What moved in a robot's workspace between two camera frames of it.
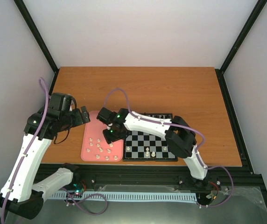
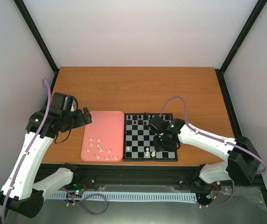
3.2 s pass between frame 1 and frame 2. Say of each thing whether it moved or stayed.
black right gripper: moved
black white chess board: stayed
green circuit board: stayed
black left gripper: stayed
